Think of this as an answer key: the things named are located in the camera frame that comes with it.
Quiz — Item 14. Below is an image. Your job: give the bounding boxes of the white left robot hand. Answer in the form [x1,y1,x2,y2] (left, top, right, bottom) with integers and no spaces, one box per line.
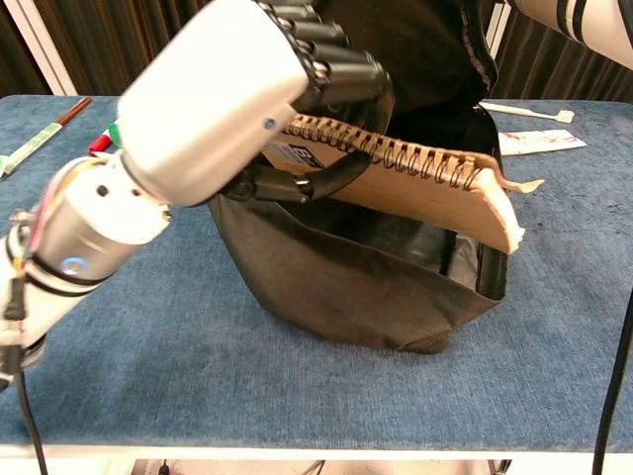
[117,0,397,208]

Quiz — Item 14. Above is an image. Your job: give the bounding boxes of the spiral-bound notebook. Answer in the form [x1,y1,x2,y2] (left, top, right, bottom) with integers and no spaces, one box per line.
[261,113,545,254]

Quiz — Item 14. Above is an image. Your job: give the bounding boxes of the black fabric backpack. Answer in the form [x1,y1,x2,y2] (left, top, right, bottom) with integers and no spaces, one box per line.
[207,0,510,355]

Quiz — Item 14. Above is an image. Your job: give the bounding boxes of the white marker with red cap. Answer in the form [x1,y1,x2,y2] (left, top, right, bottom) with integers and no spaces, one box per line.
[87,129,115,155]

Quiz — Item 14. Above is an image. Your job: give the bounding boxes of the brown pleated curtain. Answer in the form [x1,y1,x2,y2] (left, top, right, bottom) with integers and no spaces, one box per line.
[0,0,633,103]

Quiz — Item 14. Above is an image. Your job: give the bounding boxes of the paper-sleeved brown chopsticks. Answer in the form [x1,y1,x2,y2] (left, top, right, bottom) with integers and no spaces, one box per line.
[0,97,93,179]

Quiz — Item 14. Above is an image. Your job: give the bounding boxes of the blue table cloth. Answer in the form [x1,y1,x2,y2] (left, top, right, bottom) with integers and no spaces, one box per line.
[0,94,633,449]

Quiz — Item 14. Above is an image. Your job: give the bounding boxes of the white toothbrush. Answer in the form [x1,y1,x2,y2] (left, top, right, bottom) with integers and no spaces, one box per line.
[480,100,576,125]

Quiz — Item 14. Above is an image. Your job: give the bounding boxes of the white toothpaste tube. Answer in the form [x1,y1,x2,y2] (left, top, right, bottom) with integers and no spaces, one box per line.
[497,129,588,157]

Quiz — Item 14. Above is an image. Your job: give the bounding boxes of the white frame post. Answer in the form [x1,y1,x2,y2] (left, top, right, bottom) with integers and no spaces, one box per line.
[486,2,513,58]
[3,0,79,97]

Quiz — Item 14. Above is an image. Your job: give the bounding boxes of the black cable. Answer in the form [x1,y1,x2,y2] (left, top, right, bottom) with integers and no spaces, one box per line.
[591,286,633,475]
[16,368,50,475]

